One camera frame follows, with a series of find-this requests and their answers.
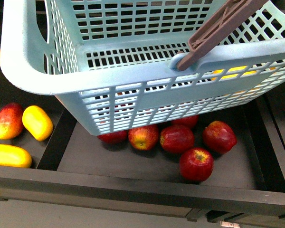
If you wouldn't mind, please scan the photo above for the light blue plastic basket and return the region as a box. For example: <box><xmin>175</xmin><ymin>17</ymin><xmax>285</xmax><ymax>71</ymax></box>
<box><xmin>0</xmin><ymin>0</ymin><xmax>285</xmax><ymax>135</ymax></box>

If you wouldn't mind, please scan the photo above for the brown basket handle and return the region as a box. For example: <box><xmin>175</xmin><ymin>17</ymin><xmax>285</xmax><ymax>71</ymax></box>
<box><xmin>176</xmin><ymin>0</ymin><xmax>266</xmax><ymax>71</ymax></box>

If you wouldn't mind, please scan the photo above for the red apple under basket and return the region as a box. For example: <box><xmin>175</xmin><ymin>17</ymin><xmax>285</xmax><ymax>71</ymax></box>
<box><xmin>97</xmin><ymin>130</ymin><xmax>128</xmax><ymax>144</ymax></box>

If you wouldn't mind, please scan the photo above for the yellow mango upper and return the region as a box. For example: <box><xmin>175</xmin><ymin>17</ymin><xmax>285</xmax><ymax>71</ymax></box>
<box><xmin>22</xmin><ymin>105</ymin><xmax>54</xmax><ymax>141</ymax></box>

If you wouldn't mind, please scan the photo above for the red yellow mango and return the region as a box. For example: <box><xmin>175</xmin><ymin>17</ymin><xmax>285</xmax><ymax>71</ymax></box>
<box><xmin>0</xmin><ymin>103</ymin><xmax>24</xmax><ymax>140</ymax></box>

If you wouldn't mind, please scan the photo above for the yellow mango lower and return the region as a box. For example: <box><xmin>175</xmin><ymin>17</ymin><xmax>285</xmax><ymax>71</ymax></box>
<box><xmin>0</xmin><ymin>144</ymin><xmax>32</xmax><ymax>168</ymax></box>

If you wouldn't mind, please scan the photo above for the red yellow apple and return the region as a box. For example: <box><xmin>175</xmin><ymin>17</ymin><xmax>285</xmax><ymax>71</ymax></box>
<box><xmin>128</xmin><ymin>124</ymin><xmax>159</xmax><ymax>151</ymax></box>

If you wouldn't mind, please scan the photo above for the red apple centre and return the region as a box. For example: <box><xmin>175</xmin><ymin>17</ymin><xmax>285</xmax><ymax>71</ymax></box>
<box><xmin>160</xmin><ymin>125</ymin><xmax>195</xmax><ymax>154</ymax></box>

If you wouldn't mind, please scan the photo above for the red apple front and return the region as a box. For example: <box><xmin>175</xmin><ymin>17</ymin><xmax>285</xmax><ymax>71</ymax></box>
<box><xmin>179</xmin><ymin>147</ymin><xmax>214</xmax><ymax>182</ymax></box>

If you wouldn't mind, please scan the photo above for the red apple right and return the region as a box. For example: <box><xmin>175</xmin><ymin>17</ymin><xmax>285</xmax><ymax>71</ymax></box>
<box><xmin>202</xmin><ymin>121</ymin><xmax>237</xmax><ymax>154</ymax></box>

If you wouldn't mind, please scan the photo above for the black apple tray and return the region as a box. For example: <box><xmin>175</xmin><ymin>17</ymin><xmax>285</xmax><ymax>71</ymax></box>
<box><xmin>0</xmin><ymin>97</ymin><xmax>285</xmax><ymax>226</ymax></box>

